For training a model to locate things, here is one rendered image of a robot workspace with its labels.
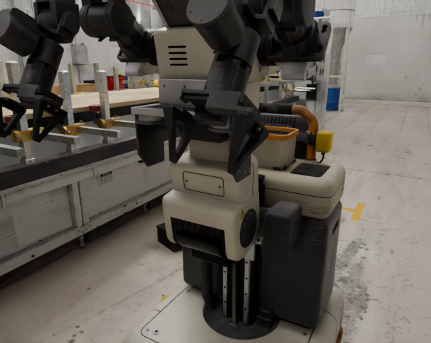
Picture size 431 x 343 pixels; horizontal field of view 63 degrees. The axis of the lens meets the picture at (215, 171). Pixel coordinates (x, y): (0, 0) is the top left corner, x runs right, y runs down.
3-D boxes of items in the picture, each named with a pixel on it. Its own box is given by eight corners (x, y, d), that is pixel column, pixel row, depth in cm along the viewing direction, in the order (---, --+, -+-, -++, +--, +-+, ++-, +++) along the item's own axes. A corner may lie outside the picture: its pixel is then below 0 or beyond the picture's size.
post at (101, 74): (113, 155, 207) (106, 70, 193) (109, 156, 204) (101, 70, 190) (109, 154, 209) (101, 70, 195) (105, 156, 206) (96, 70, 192)
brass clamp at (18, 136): (46, 138, 166) (45, 127, 164) (19, 143, 154) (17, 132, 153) (37, 137, 169) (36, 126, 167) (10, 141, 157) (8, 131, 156)
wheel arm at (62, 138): (81, 145, 150) (79, 135, 149) (74, 146, 147) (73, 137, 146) (18, 135, 171) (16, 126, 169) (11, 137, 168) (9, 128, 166)
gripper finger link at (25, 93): (29, 136, 62) (45, 88, 64) (2, 133, 65) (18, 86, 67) (58, 148, 68) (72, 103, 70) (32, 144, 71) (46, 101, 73)
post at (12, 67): (35, 168, 164) (18, 60, 150) (27, 170, 161) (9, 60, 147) (30, 167, 166) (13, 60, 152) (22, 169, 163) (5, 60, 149)
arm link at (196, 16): (285, 1, 52) (232, 5, 56) (260, -68, 42) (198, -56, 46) (266, 74, 50) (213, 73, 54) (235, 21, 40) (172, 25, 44)
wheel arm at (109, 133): (122, 138, 172) (122, 129, 170) (117, 139, 169) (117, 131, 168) (62, 130, 192) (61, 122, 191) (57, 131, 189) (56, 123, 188)
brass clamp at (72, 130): (88, 132, 187) (87, 122, 186) (66, 137, 176) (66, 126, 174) (80, 131, 190) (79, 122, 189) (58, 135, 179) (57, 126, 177)
